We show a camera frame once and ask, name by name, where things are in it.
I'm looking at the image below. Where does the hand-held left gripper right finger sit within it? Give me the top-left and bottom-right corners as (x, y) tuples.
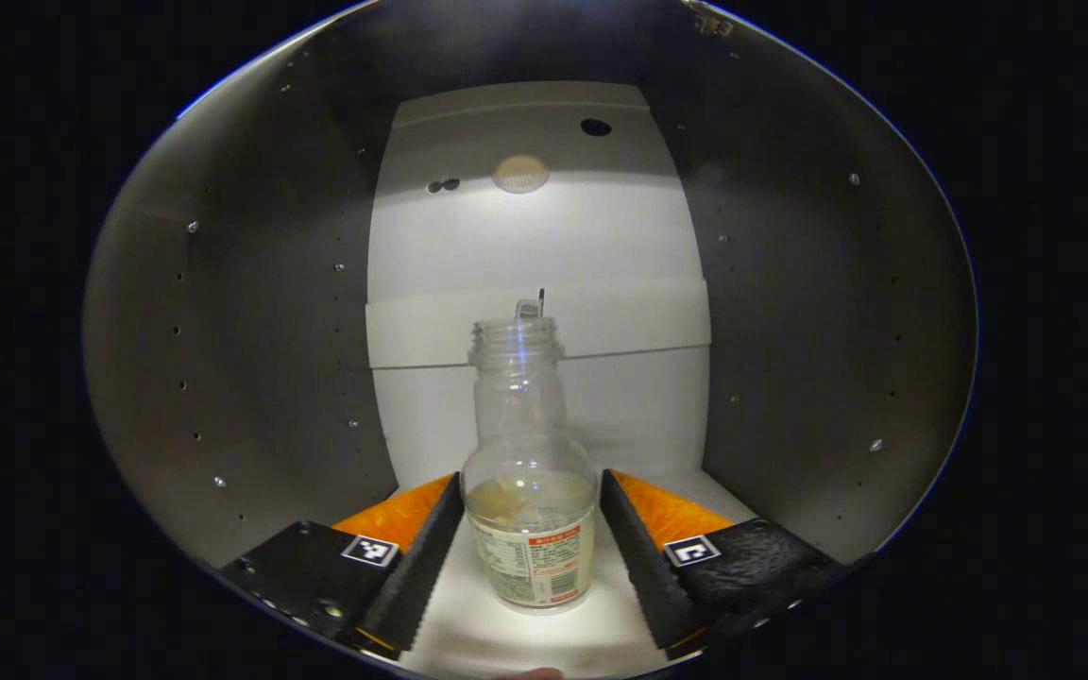
(599, 467), (855, 662)

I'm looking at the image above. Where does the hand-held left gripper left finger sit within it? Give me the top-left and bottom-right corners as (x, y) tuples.
(220, 470), (466, 662)

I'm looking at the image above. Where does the clear plastic bottle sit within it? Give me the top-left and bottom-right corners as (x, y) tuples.
(459, 316), (599, 615)

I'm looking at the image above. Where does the dark grey cabinet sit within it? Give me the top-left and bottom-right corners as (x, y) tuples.
(81, 0), (979, 680)

